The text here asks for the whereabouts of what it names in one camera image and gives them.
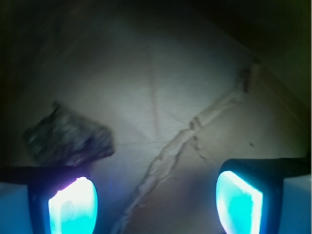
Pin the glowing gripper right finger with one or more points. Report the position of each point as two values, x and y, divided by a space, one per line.
265 196

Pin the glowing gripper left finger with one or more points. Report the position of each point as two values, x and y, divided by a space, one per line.
47 200

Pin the dark grey rock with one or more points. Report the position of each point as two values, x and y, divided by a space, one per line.
66 138

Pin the brown paper bag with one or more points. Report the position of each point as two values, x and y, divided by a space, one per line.
179 95

